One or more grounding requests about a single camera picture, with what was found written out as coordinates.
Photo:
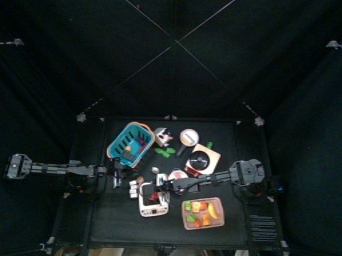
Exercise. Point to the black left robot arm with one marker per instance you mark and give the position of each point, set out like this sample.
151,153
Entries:
48,168

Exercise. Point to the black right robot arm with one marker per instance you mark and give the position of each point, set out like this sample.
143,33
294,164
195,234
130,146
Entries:
235,172

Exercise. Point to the red toy food piece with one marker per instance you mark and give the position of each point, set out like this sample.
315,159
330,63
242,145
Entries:
154,197

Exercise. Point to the red white toy plate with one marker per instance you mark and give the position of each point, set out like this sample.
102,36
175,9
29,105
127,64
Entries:
178,174

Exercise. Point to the white toy cube stack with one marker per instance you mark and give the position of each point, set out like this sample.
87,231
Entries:
134,190

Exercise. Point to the small brown toy piece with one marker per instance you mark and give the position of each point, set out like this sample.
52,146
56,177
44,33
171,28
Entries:
140,179

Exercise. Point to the silver toy spoon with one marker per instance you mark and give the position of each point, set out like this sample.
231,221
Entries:
155,170

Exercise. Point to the white toy tray appliance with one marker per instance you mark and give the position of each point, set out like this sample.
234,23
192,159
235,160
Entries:
154,208

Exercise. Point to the light green toy food slice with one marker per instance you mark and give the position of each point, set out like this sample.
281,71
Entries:
187,205

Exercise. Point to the yellow toy in basket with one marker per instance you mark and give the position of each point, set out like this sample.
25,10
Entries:
128,149

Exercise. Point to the yellow orange toy food block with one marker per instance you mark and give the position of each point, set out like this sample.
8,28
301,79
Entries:
196,206

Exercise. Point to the teal basket orange rim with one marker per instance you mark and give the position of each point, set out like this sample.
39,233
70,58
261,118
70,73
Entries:
131,144

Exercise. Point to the black toy pot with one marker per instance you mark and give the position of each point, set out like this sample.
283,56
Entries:
198,159

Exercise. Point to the purple toy in basket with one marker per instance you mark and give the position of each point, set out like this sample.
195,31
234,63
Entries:
142,142

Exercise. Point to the green toy leaf vegetable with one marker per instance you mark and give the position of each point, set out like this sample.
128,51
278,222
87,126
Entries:
164,152

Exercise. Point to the green toy food leaf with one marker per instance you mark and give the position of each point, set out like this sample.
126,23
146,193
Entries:
191,218

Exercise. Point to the yellow toy banana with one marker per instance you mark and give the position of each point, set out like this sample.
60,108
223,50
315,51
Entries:
214,211

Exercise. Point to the wooden toy stove board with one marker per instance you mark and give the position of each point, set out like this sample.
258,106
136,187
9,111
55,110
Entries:
213,156

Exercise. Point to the orange toy food slice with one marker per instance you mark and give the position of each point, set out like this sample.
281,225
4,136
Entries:
206,219

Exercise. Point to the orange toy carrot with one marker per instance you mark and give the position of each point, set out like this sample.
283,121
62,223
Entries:
198,223

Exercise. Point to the small green toy piece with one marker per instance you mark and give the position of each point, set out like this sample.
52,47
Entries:
209,145

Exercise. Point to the silver toy frying pan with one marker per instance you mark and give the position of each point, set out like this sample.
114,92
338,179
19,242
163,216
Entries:
188,138

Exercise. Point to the small white toy carton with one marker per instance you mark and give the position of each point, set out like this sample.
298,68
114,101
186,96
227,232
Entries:
163,136

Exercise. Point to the wooden toy food tray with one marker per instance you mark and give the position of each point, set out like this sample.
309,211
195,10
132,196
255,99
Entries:
219,225

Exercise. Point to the grey frame corner bracket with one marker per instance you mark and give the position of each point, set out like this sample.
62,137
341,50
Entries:
80,117
333,44
259,120
17,42

